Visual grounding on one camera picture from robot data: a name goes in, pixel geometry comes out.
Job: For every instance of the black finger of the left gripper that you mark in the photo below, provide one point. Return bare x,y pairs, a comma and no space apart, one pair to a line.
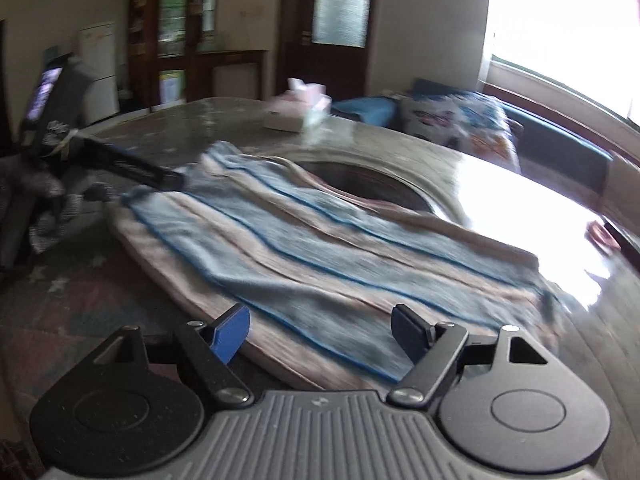
125,162

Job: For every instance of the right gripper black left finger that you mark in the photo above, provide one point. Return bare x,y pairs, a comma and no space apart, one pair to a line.
204,352

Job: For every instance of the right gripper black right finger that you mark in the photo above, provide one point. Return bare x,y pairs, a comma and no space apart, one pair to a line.
434,351

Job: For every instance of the blue beige striped cloth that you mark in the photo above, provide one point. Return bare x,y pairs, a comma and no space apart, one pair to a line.
321,270

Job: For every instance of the grey quilted star table cover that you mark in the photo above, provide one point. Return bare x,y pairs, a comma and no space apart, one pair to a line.
84,288

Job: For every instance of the white refrigerator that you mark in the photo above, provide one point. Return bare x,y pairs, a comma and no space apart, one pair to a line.
97,49

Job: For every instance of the phone mounted on gripper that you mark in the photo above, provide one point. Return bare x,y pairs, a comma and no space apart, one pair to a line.
52,97

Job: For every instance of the dark wooden side table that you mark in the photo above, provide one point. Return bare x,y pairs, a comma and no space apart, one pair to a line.
226,73

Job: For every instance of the dark wooden display cabinet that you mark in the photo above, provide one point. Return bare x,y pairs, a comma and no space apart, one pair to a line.
163,37

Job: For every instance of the round black table heater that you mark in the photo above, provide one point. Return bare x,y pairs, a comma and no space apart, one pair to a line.
369,184

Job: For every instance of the white pink tissue box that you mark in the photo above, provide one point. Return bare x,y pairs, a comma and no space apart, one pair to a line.
301,107

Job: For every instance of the pink small object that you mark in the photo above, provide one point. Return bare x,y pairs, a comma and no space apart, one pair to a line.
601,238

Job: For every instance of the dark teal sofa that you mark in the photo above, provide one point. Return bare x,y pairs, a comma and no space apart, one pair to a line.
557,157

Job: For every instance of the butterfly print pillow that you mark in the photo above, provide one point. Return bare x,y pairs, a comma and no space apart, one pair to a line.
470,123

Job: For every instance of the blue cushion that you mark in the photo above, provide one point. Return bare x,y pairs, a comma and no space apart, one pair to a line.
371,110

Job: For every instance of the dark wooden door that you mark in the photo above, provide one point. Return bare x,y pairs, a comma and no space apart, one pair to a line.
325,42

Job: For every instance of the large bright window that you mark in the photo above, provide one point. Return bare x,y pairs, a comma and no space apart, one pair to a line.
588,47

